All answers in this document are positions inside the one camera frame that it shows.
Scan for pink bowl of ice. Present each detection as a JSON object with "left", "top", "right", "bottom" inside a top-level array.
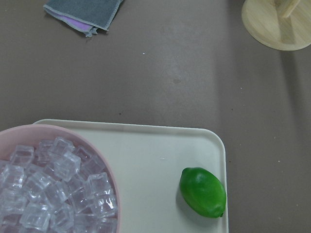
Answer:
[{"left": 0, "top": 125, "right": 120, "bottom": 233}]

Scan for cream plastic tray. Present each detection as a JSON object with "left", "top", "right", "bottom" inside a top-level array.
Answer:
[{"left": 39, "top": 119, "right": 229, "bottom": 233}]

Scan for green lime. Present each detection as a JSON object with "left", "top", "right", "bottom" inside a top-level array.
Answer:
[{"left": 179, "top": 167, "right": 227, "bottom": 218}]

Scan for grey folded cloth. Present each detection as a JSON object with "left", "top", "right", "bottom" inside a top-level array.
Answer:
[{"left": 43, "top": 0, "right": 122, "bottom": 37}]

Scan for wooden cup tree stand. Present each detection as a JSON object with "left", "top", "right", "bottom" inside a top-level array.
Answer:
[{"left": 242, "top": 0, "right": 311, "bottom": 51}]

